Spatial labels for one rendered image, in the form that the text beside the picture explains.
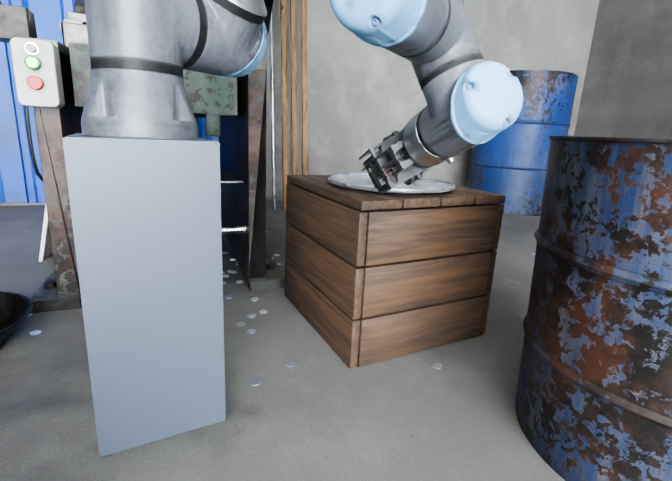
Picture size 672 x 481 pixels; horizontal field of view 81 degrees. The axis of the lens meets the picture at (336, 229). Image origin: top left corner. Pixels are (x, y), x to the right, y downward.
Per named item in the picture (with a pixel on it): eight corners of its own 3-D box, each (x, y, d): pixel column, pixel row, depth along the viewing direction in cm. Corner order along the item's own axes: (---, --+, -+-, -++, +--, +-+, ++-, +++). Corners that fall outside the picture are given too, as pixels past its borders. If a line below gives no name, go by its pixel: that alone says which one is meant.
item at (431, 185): (476, 187, 93) (477, 184, 93) (407, 198, 73) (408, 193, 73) (380, 174, 112) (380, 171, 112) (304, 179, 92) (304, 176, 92)
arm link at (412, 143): (449, 93, 52) (479, 147, 52) (432, 107, 56) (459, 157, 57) (405, 116, 50) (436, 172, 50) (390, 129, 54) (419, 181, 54)
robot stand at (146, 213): (226, 420, 65) (220, 141, 54) (99, 458, 56) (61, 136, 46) (205, 363, 80) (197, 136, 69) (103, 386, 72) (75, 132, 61)
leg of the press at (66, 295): (82, 308, 101) (34, -104, 79) (28, 314, 97) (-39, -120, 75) (125, 225, 184) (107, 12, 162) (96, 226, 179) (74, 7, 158)
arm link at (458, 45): (430, -61, 38) (469, 45, 38) (461, -21, 47) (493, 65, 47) (363, -10, 42) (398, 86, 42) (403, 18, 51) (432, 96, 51)
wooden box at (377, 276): (485, 334, 97) (506, 195, 89) (350, 369, 80) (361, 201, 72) (392, 278, 131) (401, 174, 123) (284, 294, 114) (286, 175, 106)
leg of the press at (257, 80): (286, 288, 120) (292, -48, 99) (248, 291, 116) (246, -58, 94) (241, 220, 203) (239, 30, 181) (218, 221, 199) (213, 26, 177)
